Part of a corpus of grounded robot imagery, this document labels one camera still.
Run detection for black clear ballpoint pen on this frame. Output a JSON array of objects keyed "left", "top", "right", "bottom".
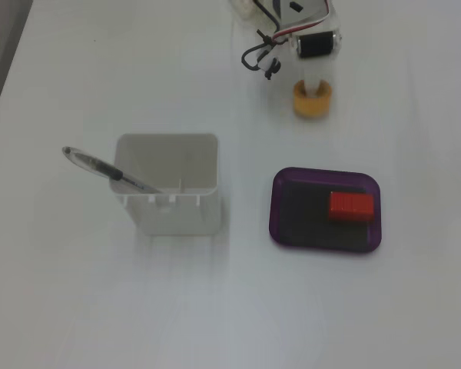
[{"left": 61, "top": 145, "right": 166, "bottom": 195}]

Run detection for black red gripper cable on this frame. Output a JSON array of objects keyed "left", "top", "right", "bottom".
[{"left": 240, "top": 0, "right": 331, "bottom": 82}]

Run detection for dark grey tray liner mat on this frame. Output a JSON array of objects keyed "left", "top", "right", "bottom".
[{"left": 282, "top": 180, "right": 372, "bottom": 248}]

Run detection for yellow tape roll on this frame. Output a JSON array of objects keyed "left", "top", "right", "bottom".
[{"left": 293, "top": 78, "right": 333, "bottom": 118}]

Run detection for white rectangular plastic container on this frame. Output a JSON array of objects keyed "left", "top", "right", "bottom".
[{"left": 109, "top": 132, "right": 221, "bottom": 236}]

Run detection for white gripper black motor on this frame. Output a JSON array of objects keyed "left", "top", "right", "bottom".
[{"left": 272, "top": 0, "right": 343, "bottom": 96}]

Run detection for red rectangular block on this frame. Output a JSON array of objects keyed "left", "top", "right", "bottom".
[{"left": 327, "top": 191, "right": 376, "bottom": 224}]

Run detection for purple metal tray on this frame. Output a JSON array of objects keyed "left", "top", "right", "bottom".
[{"left": 268, "top": 166, "right": 383, "bottom": 256}]

